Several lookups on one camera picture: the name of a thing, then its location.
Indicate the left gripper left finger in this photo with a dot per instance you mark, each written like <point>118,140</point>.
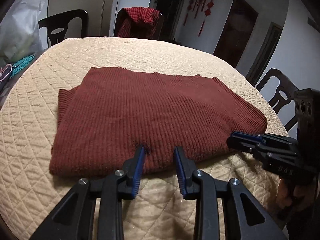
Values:
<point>73,216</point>

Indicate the rust red knit sweater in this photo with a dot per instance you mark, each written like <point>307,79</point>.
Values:
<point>113,111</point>

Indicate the grey plastic bag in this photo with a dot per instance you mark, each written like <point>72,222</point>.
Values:
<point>20,34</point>

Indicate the black chair behind table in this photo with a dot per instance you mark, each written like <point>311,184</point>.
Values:
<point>57,25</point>

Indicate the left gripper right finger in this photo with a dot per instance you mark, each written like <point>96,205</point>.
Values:
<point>244,216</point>

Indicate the black chair at right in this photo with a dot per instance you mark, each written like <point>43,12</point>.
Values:
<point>284,92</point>

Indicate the chair with red garment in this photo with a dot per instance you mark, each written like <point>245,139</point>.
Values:
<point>160,27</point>

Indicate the dark red door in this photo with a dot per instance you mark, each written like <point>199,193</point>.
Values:
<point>236,32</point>

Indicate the red Chinese knot decoration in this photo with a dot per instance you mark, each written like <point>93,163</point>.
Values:
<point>197,6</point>

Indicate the black camera box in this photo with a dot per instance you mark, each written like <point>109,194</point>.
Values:
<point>307,113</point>

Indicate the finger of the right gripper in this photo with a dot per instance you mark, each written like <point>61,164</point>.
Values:
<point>247,136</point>
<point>248,143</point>

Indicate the right hand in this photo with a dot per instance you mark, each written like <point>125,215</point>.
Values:
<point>301,197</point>

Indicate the beige quilted table cover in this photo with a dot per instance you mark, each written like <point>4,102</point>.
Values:
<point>29,125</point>

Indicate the teal crochet mat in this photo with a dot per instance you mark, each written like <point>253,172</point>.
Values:
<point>21,64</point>

